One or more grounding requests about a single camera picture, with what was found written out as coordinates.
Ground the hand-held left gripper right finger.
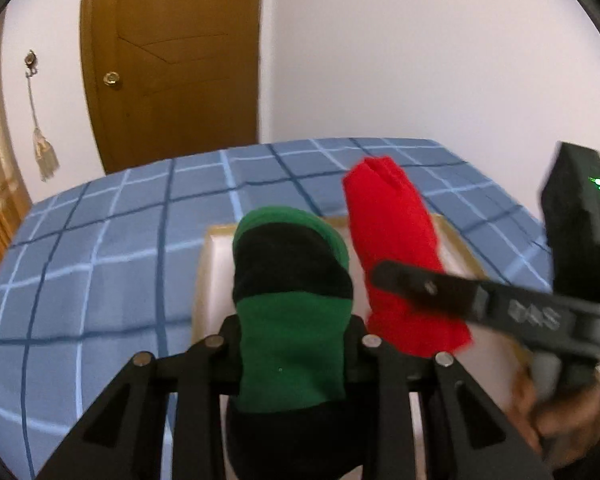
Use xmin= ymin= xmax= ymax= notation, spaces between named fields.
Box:
xmin=346 ymin=314 xmax=556 ymax=480

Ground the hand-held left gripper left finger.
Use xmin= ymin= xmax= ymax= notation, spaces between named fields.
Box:
xmin=37 ymin=316 xmax=244 ymax=480

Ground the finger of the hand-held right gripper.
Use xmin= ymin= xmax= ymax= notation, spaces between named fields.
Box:
xmin=371 ymin=259 xmax=491 ymax=325

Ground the bright red underwear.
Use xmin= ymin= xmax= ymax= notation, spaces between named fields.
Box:
xmin=342 ymin=156 xmax=476 ymax=358

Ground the green and black sock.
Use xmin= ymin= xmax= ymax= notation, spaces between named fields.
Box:
xmin=225 ymin=206 xmax=371 ymax=480

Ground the white tray with wooden rim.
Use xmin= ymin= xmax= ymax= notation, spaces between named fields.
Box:
xmin=192 ymin=212 xmax=531 ymax=456

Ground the person's right hand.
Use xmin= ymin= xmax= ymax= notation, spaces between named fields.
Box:
xmin=510 ymin=360 xmax=600 ymax=466

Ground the blue plaid bed sheet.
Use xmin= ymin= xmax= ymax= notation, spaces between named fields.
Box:
xmin=0 ymin=137 xmax=556 ymax=480

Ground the cream tassel tieback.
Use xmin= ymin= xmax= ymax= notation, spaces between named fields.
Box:
xmin=27 ymin=77 xmax=61 ymax=182

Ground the brown wooden door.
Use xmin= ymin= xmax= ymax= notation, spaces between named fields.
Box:
xmin=80 ymin=0 xmax=266 ymax=175

